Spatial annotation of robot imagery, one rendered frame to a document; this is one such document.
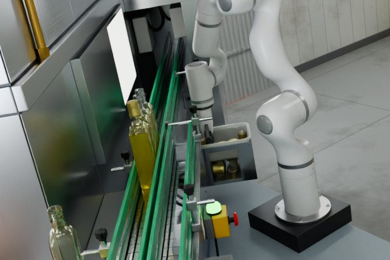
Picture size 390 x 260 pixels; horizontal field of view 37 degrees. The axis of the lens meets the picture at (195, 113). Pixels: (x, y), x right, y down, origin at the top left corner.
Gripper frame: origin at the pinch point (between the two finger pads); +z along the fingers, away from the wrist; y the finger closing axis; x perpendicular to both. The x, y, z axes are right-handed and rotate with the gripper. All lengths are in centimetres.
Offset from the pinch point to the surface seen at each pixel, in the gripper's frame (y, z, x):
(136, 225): 64, -6, -20
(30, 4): 67, -71, -32
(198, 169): 34.7, -6.3, -3.2
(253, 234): 29.7, 23.5, 10.9
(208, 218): 57, -1, -1
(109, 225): 62, -6, -28
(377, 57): -380, 99, 160
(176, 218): 63, -6, -9
